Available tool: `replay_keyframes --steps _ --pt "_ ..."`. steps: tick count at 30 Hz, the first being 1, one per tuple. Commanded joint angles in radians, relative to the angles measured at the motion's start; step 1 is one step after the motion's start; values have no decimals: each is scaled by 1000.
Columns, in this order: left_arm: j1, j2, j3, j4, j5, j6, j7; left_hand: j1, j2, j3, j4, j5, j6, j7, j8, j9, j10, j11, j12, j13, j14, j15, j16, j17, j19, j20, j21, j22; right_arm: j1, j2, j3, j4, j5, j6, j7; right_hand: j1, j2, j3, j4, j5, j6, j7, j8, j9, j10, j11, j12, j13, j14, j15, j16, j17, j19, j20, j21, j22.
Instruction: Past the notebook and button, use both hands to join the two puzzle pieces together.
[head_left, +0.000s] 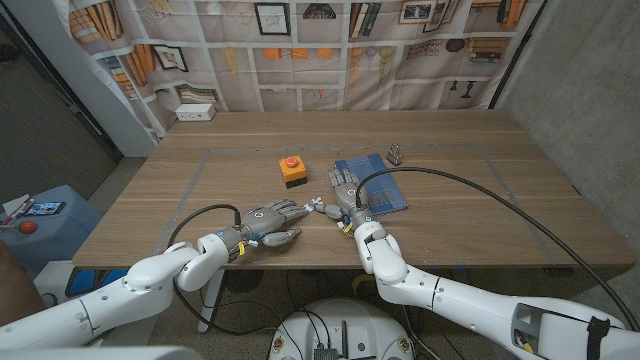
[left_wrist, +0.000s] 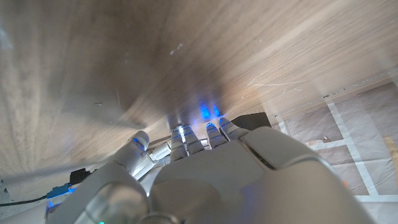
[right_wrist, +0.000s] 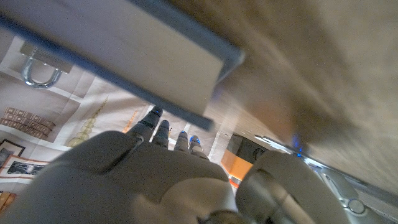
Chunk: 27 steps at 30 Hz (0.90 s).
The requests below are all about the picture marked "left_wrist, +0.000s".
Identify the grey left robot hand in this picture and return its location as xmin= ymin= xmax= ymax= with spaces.
xmin=45 ymin=117 xmax=377 ymax=224

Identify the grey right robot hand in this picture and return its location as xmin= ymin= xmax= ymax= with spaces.
xmin=132 ymin=141 xmax=174 ymax=181

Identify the printed bookshelf backdrop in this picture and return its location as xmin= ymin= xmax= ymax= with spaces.
xmin=270 ymin=71 xmax=398 ymax=224

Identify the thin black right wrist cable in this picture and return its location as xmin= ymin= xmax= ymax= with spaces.
xmin=0 ymin=182 xmax=75 ymax=208

